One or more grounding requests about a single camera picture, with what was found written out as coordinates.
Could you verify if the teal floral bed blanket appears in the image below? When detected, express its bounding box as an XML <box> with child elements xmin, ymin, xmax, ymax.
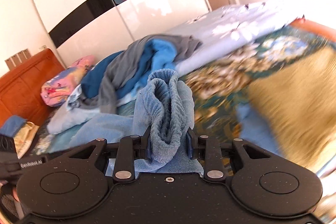
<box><xmin>178</xmin><ymin>21</ymin><xmax>335</xmax><ymax>170</ymax></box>

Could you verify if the dark blue garment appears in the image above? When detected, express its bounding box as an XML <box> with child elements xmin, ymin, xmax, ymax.
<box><xmin>80</xmin><ymin>50</ymin><xmax>148</xmax><ymax>99</ymax></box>

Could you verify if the blue pillow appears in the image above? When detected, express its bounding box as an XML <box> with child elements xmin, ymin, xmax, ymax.
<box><xmin>0</xmin><ymin>115</ymin><xmax>26</xmax><ymax>138</ymax></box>

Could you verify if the light blue floral duvet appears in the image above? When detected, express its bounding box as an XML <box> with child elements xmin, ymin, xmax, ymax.
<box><xmin>47</xmin><ymin>3</ymin><xmax>294</xmax><ymax>135</ymax></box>

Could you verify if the light blue fleece garment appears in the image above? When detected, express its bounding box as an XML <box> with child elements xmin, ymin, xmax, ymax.
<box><xmin>69</xmin><ymin>69</ymin><xmax>203</xmax><ymax>174</ymax></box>

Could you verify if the bright blue garment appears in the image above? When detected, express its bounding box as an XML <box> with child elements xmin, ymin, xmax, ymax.
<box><xmin>116</xmin><ymin>39</ymin><xmax>177</xmax><ymax>106</ymax></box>

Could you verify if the orange wooden headboard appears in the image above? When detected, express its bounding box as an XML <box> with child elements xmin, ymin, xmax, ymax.
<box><xmin>0</xmin><ymin>48</ymin><xmax>64</xmax><ymax>126</ymax></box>

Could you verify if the grey shirt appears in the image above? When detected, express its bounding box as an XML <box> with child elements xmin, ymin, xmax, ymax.
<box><xmin>79</xmin><ymin>34</ymin><xmax>203</xmax><ymax>115</ymax></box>

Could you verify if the yellow striped pillow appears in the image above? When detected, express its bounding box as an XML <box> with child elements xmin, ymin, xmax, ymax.
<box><xmin>14</xmin><ymin>122</ymin><xmax>39</xmax><ymax>159</ymax></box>

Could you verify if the pink cartoon folded blanket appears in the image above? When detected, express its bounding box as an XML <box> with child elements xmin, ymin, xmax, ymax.
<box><xmin>41</xmin><ymin>55</ymin><xmax>95</xmax><ymax>107</ymax></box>

